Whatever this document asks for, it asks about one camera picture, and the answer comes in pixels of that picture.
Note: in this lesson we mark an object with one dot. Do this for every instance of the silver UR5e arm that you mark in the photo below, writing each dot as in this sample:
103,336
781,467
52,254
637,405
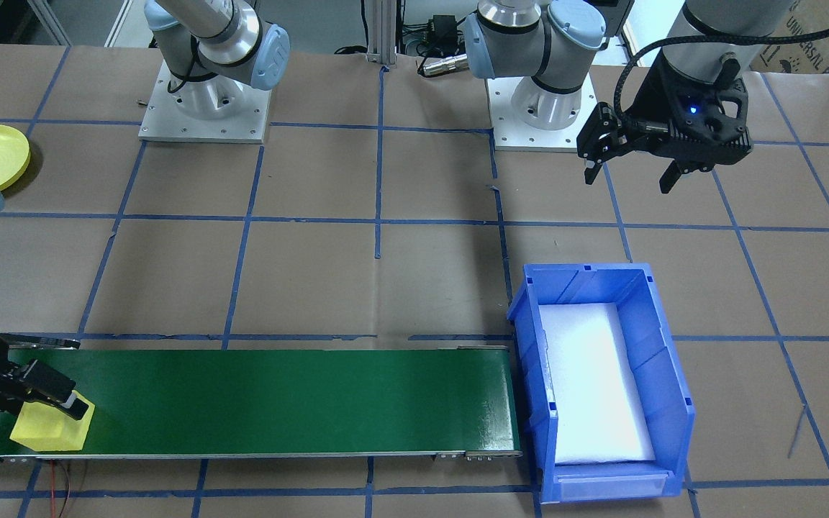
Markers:
529,43
227,36

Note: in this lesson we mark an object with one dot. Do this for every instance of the blue plastic storage bin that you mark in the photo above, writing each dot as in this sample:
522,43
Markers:
666,403

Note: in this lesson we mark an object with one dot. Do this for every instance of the metal cylinder connector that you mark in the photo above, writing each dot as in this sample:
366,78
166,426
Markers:
443,66

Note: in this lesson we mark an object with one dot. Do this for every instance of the white foam pad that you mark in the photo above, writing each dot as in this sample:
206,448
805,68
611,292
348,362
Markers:
587,388

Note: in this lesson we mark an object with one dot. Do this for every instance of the white square base plate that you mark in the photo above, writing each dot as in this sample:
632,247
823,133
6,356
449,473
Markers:
508,140
162,129

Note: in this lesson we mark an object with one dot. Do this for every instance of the yellow foam block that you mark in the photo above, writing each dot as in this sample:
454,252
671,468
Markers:
47,433

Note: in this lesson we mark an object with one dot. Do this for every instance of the black power brick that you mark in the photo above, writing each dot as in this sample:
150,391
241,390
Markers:
443,29

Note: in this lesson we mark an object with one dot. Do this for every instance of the green conveyor belt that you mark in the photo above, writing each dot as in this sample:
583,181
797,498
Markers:
278,399

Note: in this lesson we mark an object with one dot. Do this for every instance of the brown cardboard box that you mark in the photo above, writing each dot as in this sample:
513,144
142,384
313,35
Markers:
810,50

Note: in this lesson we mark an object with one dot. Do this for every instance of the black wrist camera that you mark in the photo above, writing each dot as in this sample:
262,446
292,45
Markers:
727,129

